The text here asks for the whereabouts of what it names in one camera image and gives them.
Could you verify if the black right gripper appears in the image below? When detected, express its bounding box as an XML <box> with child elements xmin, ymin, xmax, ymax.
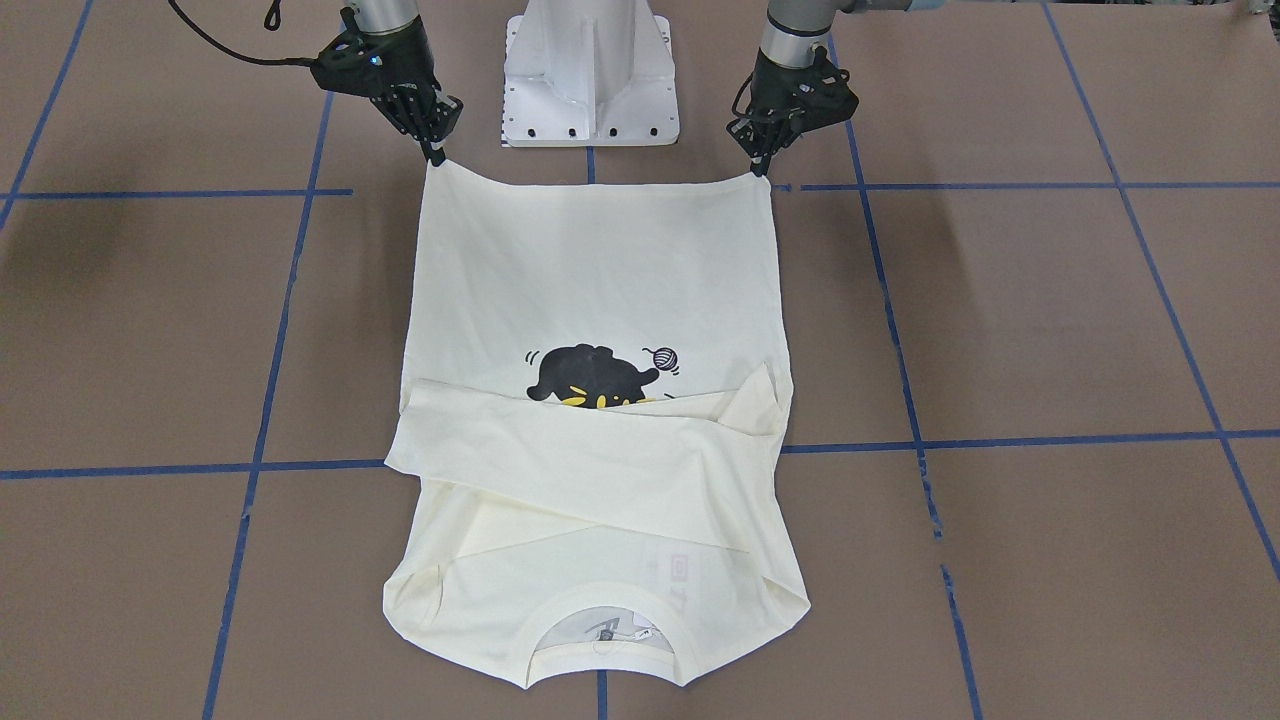
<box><xmin>310</xmin><ymin>10</ymin><xmax>463</xmax><ymax>167</ymax></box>

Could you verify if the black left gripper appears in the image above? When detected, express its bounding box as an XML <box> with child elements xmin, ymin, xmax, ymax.
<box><xmin>727</xmin><ymin>47</ymin><xmax>859</xmax><ymax>177</ymax></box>

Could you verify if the cream white t-shirt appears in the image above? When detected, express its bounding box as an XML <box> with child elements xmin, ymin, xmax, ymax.
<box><xmin>381</xmin><ymin>161</ymin><xmax>812</xmax><ymax>688</ymax></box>

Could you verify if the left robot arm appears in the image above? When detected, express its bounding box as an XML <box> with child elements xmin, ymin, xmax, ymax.
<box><xmin>726</xmin><ymin>1</ymin><xmax>940</xmax><ymax>177</ymax></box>

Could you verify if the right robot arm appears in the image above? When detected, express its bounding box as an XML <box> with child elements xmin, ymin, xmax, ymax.
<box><xmin>310</xmin><ymin>1</ymin><xmax>463</xmax><ymax>167</ymax></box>

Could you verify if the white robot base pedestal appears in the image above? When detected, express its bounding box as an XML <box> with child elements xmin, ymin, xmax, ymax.
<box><xmin>500</xmin><ymin>1</ymin><xmax>681</xmax><ymax>149</ymax></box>

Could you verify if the black camera wrist cable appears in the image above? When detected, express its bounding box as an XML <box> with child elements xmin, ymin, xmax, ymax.
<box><xmin>168</xmin><ymin>0</ymin><xmax>332</xmax><ymax>69</ymax></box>

